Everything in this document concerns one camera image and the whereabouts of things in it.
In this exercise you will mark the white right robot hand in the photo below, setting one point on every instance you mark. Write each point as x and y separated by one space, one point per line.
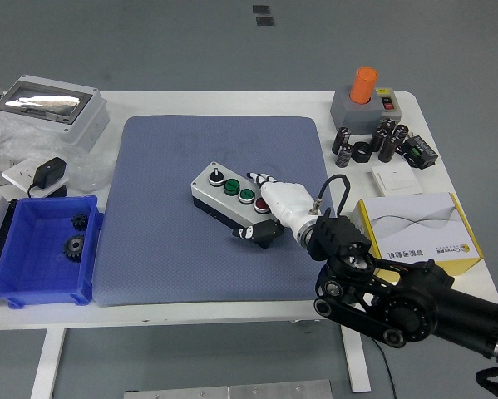
288 201

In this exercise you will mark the grey push button control box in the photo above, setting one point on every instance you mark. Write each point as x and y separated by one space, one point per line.
203 188

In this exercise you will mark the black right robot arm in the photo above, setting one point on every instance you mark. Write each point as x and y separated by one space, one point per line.
410 311

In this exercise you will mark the black cylindrical capacitor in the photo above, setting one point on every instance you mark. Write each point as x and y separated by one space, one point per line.
388 149
377 140
388 125
344 156
341 140
400 133

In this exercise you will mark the grey block holder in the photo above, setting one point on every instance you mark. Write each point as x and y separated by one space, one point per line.
348 116

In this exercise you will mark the white and yellow cardboard box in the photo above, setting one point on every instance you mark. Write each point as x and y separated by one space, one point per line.
419 216

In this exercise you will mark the orange cylinder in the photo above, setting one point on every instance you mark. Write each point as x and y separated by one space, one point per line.
363 85

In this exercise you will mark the grey-blue table mat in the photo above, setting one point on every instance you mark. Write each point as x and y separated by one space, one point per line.
157 249

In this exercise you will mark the black module with green terminal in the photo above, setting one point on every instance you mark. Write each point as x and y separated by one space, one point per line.
419 151

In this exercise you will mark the white table leg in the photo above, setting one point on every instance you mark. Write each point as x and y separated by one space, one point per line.
356 365
48 365

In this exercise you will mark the dark floor plate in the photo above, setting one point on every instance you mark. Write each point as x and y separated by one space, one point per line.
261 9
264 21

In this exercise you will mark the grey metal plate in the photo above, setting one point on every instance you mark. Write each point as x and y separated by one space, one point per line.
232 391

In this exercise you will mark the small black gear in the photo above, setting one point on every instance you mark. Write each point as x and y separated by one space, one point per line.
80 222

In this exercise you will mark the large black gear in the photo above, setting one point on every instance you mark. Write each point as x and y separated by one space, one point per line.
74 248

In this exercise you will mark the black power adapter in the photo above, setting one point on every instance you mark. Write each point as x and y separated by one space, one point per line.
49 171

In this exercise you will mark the blue plastic bin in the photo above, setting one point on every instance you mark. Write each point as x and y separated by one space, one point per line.
32 270

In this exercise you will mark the clear plastic bag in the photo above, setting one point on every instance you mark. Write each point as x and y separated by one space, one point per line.
20 141

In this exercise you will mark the white wall switch plate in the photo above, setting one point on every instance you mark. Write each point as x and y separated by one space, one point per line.
396 180

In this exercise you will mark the white switch box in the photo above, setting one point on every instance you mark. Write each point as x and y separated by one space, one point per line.
390 104

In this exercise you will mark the grey enclosure with clear lid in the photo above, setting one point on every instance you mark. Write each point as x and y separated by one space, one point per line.
82 124

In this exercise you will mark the white wall socket plate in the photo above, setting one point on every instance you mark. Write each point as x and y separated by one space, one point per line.
18 172

